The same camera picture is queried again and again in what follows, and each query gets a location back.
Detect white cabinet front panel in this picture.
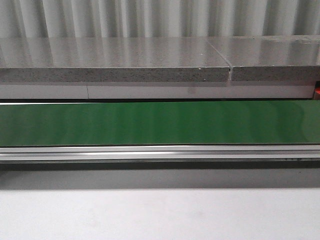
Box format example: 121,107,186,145
0,82,315,100

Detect red object at right edge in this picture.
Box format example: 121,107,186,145
312,81,320,100

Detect grey stone counter slab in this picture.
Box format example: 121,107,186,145
207,35,320,85
0,37,230,83

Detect white corrugated curtain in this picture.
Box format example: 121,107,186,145
0,0,320,38

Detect grey stone counter slab right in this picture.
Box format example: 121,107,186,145
207,35,320,85

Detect aluminium conveyor side rail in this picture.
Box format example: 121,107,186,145
0,144,320,163

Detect green conveyor belt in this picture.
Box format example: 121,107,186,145
0,100,320,147

